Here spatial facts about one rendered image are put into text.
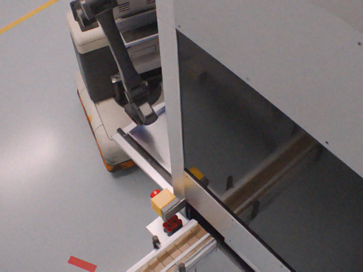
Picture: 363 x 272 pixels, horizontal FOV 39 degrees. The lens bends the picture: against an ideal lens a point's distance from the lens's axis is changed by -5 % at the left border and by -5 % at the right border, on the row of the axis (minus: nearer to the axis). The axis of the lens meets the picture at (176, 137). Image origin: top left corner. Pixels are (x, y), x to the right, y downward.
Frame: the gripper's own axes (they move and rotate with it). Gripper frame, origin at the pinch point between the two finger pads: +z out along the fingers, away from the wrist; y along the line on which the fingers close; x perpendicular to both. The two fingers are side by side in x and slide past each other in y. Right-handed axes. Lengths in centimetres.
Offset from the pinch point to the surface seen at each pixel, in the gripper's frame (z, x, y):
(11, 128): 110, -27, -93
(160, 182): -0.5, -9.9, 25.3
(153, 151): 1.4, -2.9, 13.2
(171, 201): -17.8, -16.9, 37.6
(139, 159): 1.9, -9.1, 12.3
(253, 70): -104, -13, 48
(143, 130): 3.3, 0.6, 2.6
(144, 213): 92, 0, 9
